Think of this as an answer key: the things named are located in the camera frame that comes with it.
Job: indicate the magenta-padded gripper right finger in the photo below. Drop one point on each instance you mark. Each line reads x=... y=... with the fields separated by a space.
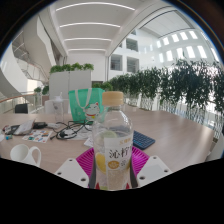
x=153 y=170

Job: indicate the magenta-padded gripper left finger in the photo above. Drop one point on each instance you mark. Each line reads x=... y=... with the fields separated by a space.
x=71 y=171

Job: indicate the clear drink bottle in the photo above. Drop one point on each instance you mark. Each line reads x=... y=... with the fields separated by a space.
x=112 y=133

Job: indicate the clear plastic water bottle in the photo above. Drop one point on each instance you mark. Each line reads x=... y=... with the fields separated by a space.
x=59 y=108

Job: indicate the dark blue keyboard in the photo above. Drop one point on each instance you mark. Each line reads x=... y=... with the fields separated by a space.
x=143 y=140

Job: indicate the colourful sticker sheet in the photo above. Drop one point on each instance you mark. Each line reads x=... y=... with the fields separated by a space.
x=37 y=136

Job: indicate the white mug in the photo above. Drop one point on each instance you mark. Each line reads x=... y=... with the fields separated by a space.
x=23 y=154

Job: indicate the small black device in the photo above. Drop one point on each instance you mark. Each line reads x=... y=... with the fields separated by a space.
x=40 y=125

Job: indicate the white chair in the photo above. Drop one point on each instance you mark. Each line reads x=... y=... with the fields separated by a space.
x=50 y=106

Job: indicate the green tote bag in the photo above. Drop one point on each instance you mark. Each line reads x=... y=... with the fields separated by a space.
x=85 y=103

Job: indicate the small blue block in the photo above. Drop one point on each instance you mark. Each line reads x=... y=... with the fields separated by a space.
x=8 y=137

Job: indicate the black office chair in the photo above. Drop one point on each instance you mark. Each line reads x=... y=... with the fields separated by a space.
x=21 y=108

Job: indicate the brown planter with green plants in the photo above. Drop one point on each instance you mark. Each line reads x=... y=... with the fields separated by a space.
x=41 y=91

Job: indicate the row of tall green plants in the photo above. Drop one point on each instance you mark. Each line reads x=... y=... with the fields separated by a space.
x=173 y=86

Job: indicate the white cabinet topped with plants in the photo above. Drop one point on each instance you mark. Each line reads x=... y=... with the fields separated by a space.
x=70 y=81

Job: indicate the group of ceiling light strips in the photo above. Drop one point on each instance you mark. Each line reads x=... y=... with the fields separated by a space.
x=90 y=25

